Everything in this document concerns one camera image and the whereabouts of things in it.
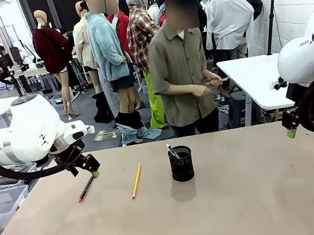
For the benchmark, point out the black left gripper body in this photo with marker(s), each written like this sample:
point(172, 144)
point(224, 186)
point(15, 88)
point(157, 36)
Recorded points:
point(88, 162)

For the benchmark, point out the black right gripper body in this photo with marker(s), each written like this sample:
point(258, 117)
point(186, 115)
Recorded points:
point(289, 118)

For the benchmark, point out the bundle of pens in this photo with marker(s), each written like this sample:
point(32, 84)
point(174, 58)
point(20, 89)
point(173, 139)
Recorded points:
point(223, 79)

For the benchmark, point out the person's left forearm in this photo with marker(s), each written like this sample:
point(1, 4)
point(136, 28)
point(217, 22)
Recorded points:
point(206, 73)

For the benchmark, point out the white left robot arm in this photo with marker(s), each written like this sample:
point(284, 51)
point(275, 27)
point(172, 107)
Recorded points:
point(28, 131)

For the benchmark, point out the person's right forearm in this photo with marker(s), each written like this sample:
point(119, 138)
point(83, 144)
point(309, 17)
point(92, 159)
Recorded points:
point(182, 90)

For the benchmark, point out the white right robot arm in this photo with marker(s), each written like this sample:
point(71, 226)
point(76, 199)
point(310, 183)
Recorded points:
point(303, 60)

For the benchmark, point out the black pen with pink end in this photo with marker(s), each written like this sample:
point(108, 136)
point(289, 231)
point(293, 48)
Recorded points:
point(86, 188)

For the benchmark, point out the dark pen with white cap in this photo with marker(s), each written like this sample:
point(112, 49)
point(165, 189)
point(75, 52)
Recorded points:
point(172, 150)

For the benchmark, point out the black mesh pen holder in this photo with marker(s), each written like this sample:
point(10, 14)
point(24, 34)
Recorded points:
point(181, 166)

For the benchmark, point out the person's left hand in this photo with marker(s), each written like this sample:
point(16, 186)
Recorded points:
point(214, 79)

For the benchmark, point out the person's right hand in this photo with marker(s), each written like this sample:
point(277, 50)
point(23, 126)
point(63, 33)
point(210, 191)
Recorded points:
point(203, 90)

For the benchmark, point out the yellow pencil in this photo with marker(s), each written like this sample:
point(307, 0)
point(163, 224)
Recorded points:
point(136, 181)

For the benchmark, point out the white side table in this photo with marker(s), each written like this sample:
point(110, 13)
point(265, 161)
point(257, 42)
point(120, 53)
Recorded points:
point(253, 78)

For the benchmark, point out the clear plastic storage bin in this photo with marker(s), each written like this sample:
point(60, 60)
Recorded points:
point(3, 201)

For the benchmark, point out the black tripod stand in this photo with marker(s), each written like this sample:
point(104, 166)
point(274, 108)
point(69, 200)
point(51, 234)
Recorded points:
point(271, 21)

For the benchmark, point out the mannequin in blue fleece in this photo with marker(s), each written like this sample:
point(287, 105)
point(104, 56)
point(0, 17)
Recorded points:
point(107, 48)

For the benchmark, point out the mannequin in white shirt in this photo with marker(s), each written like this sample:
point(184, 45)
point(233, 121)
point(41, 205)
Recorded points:
point(228, 18)

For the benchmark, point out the mannequin in maroon sweater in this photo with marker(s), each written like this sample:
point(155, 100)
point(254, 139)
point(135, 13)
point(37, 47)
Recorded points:
point(51, 50)

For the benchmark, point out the mannequin in cream jacket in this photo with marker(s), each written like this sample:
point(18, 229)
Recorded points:
point(82, 43)

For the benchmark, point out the person in olive shirt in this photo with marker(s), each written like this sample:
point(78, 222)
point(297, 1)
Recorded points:
point(180, 62)

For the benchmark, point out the seated person in black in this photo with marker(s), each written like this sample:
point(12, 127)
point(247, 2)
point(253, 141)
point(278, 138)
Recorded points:
point(4, 63)

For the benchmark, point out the mannequin in plaid shirt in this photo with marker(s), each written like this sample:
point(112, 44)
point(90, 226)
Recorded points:
point(142, 38)

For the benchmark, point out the mannequin in red jacket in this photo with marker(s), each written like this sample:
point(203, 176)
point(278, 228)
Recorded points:
point(122, 26)

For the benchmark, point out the metal mannequin base plate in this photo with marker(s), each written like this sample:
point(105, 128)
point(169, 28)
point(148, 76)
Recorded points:
point(105, 135)

